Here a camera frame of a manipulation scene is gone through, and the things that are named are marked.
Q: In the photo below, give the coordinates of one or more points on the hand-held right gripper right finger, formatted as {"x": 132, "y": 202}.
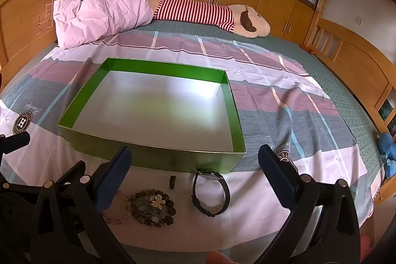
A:
{"x": 277, "y": 177}

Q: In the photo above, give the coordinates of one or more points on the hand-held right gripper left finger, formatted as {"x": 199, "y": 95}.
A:
{"x": 113, "y": 180}

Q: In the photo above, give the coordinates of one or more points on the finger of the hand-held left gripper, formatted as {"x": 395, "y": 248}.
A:
{"x": 17, "y": 141}
{"x": 74, "y": 171}

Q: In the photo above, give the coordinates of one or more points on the green cardboard box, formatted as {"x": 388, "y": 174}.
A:
{"x": 148, "y": 158}

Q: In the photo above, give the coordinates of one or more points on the black wrist watch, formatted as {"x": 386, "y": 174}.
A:
{"x": 225, "y": 189}

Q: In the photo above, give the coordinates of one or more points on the pink grey printed bedsheet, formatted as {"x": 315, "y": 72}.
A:
{"x": 278, "y": 97}

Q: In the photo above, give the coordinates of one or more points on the green bed mat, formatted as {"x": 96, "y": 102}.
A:
{"x": 340, "y": 90}

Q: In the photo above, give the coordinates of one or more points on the blue plush toy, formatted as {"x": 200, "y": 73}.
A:
{"x": 388, "y": 155}

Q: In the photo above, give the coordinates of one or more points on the wooden headboard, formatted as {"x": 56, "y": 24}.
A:
{"x": 24, "y": 19}

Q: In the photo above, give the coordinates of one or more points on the wooden footboard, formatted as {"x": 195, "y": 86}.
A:
{"x": 355, "y": 63}

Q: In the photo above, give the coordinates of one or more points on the pink pillow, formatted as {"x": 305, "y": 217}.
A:
{"x": 102, "y": 13}

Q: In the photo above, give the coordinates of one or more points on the striped plush toy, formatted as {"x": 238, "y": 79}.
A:
{"x": 191, "y": 10}

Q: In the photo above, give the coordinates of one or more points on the white wall socket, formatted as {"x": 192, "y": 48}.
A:
{"x": 359, "y": 20}

